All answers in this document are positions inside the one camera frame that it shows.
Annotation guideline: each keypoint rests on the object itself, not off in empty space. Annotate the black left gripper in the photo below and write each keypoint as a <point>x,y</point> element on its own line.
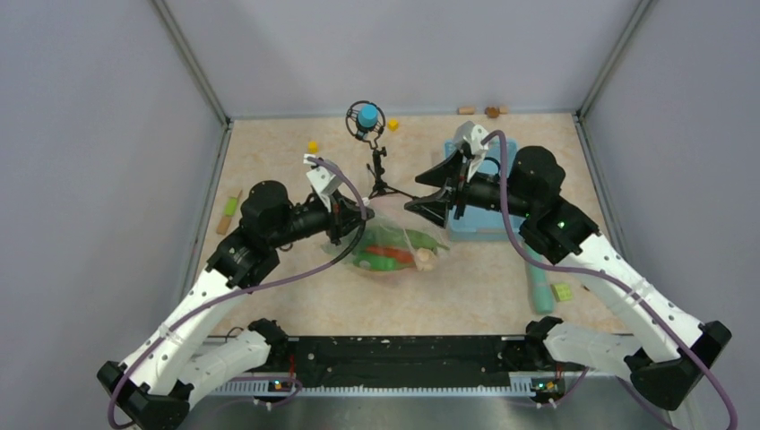
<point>345,216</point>

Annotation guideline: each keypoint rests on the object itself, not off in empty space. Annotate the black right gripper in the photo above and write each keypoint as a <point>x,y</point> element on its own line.
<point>451,176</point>

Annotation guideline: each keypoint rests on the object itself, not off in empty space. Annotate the clear pink zip top bag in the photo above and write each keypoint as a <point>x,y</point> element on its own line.
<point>390,215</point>

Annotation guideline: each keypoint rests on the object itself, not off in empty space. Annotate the smooth orange carrot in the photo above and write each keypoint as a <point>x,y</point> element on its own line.
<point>400,255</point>

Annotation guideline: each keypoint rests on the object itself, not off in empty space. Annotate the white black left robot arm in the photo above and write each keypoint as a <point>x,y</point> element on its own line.
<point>157,385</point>

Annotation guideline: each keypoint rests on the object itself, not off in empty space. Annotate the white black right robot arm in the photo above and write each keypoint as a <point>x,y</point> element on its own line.
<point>665,350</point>

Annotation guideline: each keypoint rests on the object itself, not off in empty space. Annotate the light blue perforated plastic basket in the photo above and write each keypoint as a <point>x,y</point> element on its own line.
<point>477,224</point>

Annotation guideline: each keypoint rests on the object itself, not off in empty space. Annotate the yellow cube near microphone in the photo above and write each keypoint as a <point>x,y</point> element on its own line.
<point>392,124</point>

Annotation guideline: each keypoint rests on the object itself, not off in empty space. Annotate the green and wood block stick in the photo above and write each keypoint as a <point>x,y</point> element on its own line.
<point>228,211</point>

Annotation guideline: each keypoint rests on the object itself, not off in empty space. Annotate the teal cylinder roller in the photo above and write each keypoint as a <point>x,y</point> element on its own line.
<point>542,299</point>

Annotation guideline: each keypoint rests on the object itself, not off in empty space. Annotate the yellow-green cube block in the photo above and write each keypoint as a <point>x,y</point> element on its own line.
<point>562,292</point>

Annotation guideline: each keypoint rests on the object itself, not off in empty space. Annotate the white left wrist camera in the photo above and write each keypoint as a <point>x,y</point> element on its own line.
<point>323,178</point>

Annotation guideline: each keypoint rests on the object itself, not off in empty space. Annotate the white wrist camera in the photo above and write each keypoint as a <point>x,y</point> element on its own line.
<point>323,178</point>
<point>471,141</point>

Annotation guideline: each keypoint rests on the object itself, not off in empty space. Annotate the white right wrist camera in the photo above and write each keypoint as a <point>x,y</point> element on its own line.
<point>471,141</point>

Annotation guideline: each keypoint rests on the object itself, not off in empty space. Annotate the wooden cork pieces at wall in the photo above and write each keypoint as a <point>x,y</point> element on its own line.
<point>488,111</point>

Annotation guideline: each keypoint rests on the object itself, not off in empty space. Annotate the blue microphone in shock mount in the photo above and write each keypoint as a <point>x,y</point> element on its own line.
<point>365,121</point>

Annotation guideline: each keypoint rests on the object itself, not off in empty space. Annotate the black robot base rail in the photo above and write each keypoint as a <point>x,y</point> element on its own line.
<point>408,362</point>

